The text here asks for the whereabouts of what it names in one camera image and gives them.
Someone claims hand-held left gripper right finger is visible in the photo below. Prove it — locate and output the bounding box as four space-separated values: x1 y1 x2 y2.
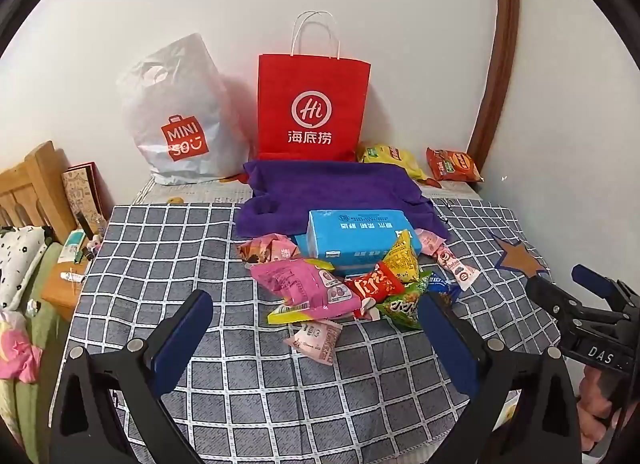
417 291 584 456

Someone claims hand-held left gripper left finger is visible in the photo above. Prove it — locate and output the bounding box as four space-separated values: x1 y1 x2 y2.
50 288 215 464

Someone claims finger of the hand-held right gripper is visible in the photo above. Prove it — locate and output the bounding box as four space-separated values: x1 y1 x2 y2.
571 264 640 316
525 274 590 336

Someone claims green snack packet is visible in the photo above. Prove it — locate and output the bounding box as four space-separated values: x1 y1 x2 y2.
375 271 433 330

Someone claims small blue candy packet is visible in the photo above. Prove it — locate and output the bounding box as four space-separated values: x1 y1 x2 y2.
427 271 463 302

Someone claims pink peach candy packet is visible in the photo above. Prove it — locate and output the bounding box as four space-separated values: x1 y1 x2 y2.
415 228 448 257
434 243 480 291

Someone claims small red snack packet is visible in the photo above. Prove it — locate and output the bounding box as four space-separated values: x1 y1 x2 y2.
345 261 406 321

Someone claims yellow triangular snack packet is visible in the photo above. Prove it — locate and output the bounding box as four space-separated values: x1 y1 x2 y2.
382 230 423 285

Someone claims pink-orange snack packet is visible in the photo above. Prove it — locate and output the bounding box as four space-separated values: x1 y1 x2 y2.
237 234 296 265

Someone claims large pink snack packet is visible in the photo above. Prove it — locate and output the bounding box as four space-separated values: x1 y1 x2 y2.
250 258 362 326

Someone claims pale pink wafer packet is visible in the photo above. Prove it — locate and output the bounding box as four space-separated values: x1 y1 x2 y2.
284 319 343 367

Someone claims person's right hand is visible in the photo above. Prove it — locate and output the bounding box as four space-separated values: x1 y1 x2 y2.
576 370 620 454

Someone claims grey checked blanket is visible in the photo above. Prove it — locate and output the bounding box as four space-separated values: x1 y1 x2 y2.
62 201 566 464

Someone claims wooden nightstand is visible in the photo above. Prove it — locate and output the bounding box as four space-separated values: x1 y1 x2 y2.
41 229 106 320

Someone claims green bedsheet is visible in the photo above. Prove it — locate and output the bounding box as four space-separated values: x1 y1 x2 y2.
0 244 71 445

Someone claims white and teal box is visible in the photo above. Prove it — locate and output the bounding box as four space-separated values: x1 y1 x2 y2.
57 229 87 265

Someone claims blue tissue box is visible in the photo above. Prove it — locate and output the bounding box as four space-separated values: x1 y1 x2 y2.
294 209 418 277

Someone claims orange chips bag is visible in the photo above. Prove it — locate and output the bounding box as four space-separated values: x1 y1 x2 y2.
426 147 485 182

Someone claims pink plush toy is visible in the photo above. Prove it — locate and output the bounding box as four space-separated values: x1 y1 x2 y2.
0 311 43 385

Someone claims patterned cardboard box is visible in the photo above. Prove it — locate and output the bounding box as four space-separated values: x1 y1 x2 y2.
61 161 113 230

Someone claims white black-dotted pillow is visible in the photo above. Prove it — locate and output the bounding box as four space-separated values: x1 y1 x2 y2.
0 225 51 310

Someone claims purple towel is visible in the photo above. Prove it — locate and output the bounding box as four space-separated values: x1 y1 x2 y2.
234 159 451 240

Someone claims yellow chips bag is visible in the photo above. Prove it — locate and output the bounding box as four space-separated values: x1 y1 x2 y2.
356 143 431 181

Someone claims wooden headboard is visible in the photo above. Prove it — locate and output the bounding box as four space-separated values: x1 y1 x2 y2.
0 141 76 245

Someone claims white plastic shopping bag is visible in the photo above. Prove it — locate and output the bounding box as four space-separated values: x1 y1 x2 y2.
116 33 251 186

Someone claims red paper bag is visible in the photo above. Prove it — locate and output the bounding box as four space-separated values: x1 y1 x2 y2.
257 10 372 162

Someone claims brown wooden door frame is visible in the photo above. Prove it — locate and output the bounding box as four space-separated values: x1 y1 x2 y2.
467 0 521 160

